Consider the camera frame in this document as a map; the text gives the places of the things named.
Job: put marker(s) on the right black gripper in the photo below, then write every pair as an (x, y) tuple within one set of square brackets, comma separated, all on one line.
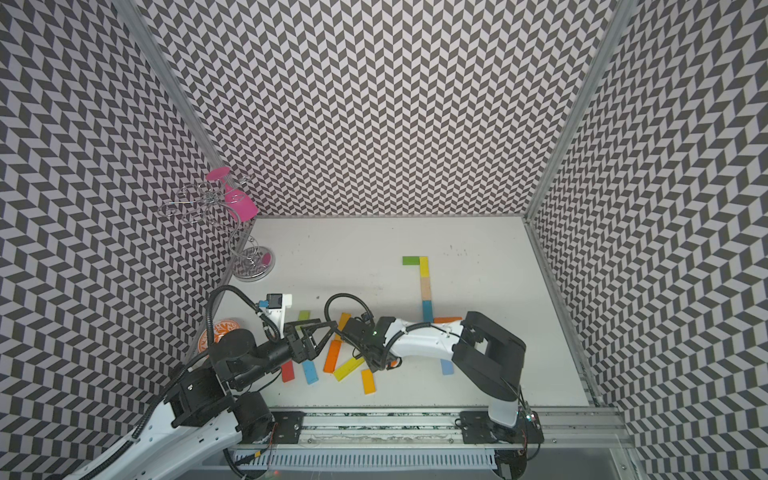
[(373, 363)]

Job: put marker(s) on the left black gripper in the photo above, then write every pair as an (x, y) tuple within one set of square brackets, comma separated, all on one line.
[(302, 353)]

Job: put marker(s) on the yellow-orange block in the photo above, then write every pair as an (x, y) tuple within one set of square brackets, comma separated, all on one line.
[(368, 382), (344, 318)]

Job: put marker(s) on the teal block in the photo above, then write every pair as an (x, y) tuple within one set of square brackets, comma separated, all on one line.
[(427, 311)]

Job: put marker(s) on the natural wood block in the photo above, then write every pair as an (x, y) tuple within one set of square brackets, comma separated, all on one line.
[(425, 289)]

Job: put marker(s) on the light blue block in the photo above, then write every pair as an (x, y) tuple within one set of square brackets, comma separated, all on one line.
[(447, 367)]

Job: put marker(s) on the yellow block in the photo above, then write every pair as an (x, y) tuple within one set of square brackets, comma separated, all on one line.
[(424, 267)]

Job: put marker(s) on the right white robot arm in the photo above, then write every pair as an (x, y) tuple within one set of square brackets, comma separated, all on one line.
[(490, 356)]

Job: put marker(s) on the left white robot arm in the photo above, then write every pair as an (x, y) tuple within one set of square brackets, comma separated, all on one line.
[(214, 402)]

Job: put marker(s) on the yellow-green long block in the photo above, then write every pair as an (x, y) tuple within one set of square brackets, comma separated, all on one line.
[(347, 368)]

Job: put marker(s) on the blue block left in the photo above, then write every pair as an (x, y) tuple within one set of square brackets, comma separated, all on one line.
[(310, 372)]

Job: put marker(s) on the red block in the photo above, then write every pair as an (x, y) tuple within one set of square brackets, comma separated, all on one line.
[(287, 372)]

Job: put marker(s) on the orange patterned plate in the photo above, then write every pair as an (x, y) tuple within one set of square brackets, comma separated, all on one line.
[(220, 328)]

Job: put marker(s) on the metal base rail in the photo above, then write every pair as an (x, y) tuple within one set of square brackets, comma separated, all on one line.
[(401, 439)]

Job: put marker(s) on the pink wire jewelry stand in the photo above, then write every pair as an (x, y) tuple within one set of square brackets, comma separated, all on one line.
[(219, 201)]

